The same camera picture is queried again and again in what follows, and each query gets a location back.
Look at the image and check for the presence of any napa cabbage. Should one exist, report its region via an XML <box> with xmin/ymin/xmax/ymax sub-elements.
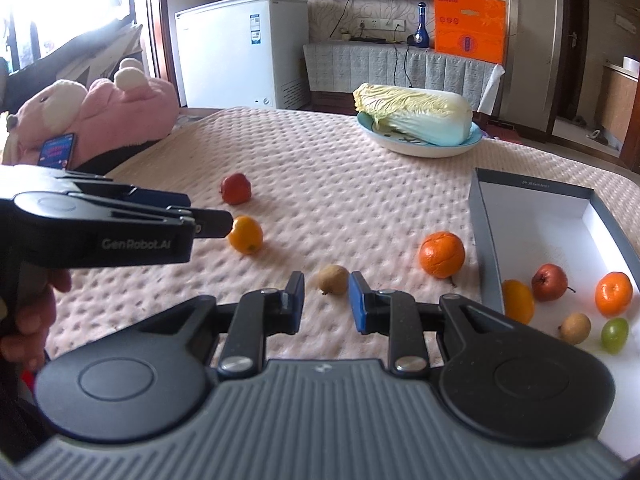
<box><xmin>353</xmin><ymin>83</ymin><xmax>473</xmax><ymax>147</ymax></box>

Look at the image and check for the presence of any light blue plate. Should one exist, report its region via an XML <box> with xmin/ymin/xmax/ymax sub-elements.
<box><xmin>356</xmin><ymin>111</ymin><xmax>484</xmax><ymax>158</ymax></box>

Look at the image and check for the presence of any cloth covered tv cabinet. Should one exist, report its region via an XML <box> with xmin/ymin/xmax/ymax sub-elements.
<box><xmin>302</xmin><ymin>42</ymin><xmax>506</xmax><ymax>113</ymax></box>

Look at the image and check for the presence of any white wall socket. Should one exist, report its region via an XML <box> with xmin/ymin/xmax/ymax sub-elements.
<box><xmin>359</xmin><ymin>18</ymin><xmax>406</xmax><ymax>32</ymax></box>

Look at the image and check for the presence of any person's left hand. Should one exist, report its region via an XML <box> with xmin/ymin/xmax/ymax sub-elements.
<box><xmin>0</xmin><ymin>269</ymin><xmax>72</xmax><ymax>372</ymax></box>

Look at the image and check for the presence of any dark red small apple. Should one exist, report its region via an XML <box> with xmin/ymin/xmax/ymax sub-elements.
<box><xmin>531</xmin><ymin>263</ymin><xmax>576</xmax><ymax>303</ymax></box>

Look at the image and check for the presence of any smooth oval orange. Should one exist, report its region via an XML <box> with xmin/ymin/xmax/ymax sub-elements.
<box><xmin>501</xmin><ymin>279</ymin><xmax>536</xmax><ymax>325</ymax></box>

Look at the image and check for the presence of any white chest freezer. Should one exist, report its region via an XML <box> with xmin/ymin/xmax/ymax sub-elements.
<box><xmin>174</xmin><ymin>0</ymin><xmax>309</xmax><ymax>110</ymax></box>

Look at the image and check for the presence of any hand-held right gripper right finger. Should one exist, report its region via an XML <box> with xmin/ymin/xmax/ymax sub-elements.
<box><xmin>348</xmin><ymin>271</ymin><xmax>506</xmax><ymax>377</ymax></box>

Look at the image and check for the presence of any pink plush toy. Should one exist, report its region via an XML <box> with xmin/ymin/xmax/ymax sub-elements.
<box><xmin>2</xmin><ymin>57</ymin><xmax>180</xmax><ymax>171</ymax></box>

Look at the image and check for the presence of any wooden kitchen cabinet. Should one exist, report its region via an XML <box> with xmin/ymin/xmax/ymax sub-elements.
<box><xmin>597</xmin><ymin>57</ymin><xmax>640</xmax><ymax>146</ymax></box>

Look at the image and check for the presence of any small round orange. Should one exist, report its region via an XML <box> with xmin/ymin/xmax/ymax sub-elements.
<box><xmin>228</xmin><ymin>215</ymin><xmax>264</xmax><ymax>254</ymax></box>

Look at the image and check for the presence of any bright red apple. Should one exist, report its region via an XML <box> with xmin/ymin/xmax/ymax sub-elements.
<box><xmin>220</xmin><ymin>173</ymin><xmax>252</xmax><ymax>206</ymax></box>

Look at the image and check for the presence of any red plastic item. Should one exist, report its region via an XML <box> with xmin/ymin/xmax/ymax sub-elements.
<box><xmin>482</xmin><ymin>120</ymin><xmax>521</xmax><ymax>143</ymax></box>

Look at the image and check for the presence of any smartphone with lit screen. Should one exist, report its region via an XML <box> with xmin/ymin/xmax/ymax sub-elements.
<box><xmin>37</xmin><ymin>132</ymin><xmax>77</xmax><ymax>170</ymax></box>

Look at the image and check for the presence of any pink bumpy blanket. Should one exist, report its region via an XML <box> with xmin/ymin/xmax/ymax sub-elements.
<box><xmin>47</xmin><ymin>106</ymin><xmax>640</xmax><ymax>361</ymax></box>

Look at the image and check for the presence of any grey cardboard box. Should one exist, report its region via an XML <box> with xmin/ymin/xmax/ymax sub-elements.
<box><xmin>468</xmin><ymin>167</ymin><xmax>640</xmax><ymax>376</ymax></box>

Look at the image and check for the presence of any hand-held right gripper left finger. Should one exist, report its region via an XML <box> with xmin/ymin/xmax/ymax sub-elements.
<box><xmin>165</xmin><ymin>271</ymin><xmax>306</xmax><ymax>377</ymax></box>

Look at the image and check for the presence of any small smooth tangerine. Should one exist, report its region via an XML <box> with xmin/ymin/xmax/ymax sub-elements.
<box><xmin>594</xmin><ymin>271</ymin><xmax>634</xmax><ymax>318</ymax></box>

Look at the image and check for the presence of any black power cable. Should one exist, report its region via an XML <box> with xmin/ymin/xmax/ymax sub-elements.
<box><xmin>392</xmin><ymin>42</ymin><xmax>416</xmax><ymax>88</ymax></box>

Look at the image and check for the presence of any green grape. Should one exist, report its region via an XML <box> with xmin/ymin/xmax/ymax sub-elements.
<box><xmin>600</xmin><ymin>317</ymin><xmax>630</xmax><ymax>355</ymax></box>

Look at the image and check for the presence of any orange gift bag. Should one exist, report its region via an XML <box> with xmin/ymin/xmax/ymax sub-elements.
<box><xmin>433</xmin><ymin>0</ymin><xmax>507</xmax><ymax>65</ymax></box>

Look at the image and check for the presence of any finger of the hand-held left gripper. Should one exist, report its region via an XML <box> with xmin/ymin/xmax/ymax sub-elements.
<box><xmin>60</xmin><ymin>170</ymin><xmax>192</xmax><ymax>209</ymax></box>
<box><xmin>85</xmin><ymin>198</ymin><xmax>234</xmax><ymax>239</ymax></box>

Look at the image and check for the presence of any brown kiwi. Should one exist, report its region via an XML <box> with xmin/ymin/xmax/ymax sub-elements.
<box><xmin>558</xmin><ymin>313</ymin><xmax>592</xmax><ymax>345</ymax></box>
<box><xmin>318</xmin><ymin>264</ymin><xmax>350</xmax><ymax>296</ymax></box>

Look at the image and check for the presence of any blue glass bottle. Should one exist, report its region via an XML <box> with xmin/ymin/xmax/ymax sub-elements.
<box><xmin>406</xmin><ymin>2</ymin><xmax>431</xmax><ymax>51</ymax></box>

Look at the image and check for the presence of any large wrinkled tangerine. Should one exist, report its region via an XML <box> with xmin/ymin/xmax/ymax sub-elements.
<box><xmin>419</xmin><ymin>231</ymin><xmax>466</xmax><ymax>288</ymax></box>

